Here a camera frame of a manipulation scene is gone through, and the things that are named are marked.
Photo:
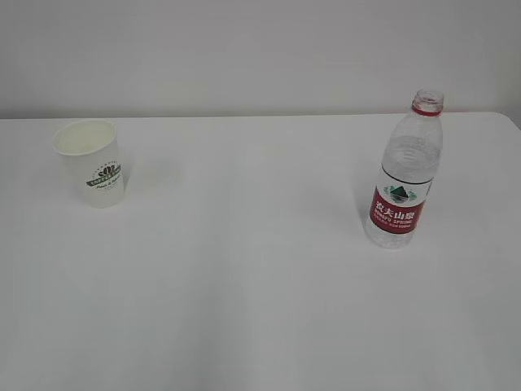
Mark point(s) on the white paper coffee cup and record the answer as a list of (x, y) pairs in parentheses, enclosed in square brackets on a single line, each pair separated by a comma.
[(89, 151)]

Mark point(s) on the clear Nongfu Spring water bottle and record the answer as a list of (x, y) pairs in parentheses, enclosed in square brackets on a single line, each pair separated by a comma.
[(410, 162)]

